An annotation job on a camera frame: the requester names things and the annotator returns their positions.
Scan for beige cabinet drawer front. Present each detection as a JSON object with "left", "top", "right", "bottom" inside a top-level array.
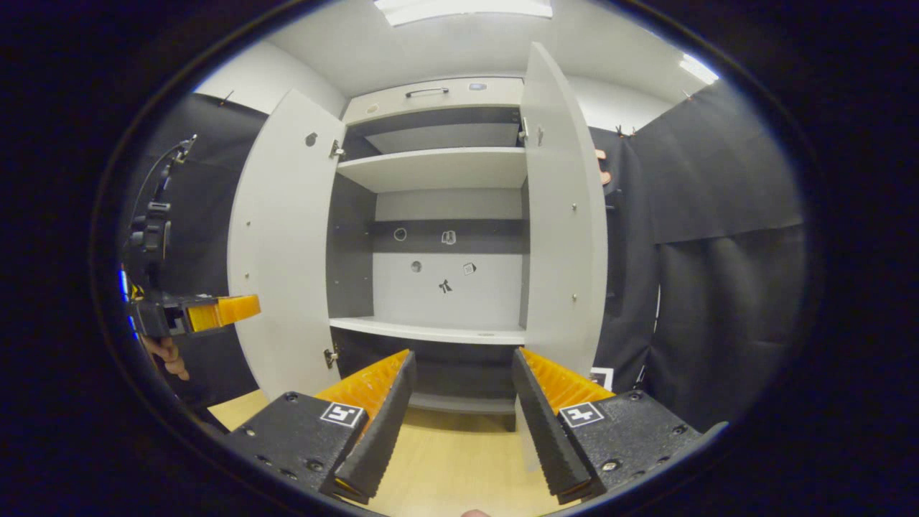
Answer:
[{"left": 342, "top": 77, "right": 525, "bottom": 124}]

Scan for small ceiling light panel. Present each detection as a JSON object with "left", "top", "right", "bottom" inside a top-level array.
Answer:
[{"left": 678, "top": 54, "right": 720, "bottom": 85}]

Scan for large ceiling light panel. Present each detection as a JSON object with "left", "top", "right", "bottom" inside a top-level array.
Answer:
[{"left": 373, "top": 0, "right": 554, "bottom": 27}]

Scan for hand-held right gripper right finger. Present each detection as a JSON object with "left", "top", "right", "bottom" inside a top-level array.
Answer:
[{"left": 511, "top": 348, "right": 704, "bottom": 507}]

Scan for beige cabinet door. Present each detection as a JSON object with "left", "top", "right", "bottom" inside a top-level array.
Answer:
[
  {"left": 514, "top": 42, "right": 610, "bottom": 472},
  {"left": 227, "top": 88, "right": 347, "bottom": 401}
]

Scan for white cabinet shelf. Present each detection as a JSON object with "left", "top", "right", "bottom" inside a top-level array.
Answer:
[
  {"left": 336, "top": 147, "right": 528, "bottom": 193},
  {"left": 329, "top": 317, "right": 526, "bottom": 346}
]

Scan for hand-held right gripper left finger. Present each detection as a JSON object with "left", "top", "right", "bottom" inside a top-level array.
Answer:
[{"left": 228, "top": 349, "right": 417, "bottom": 505}]

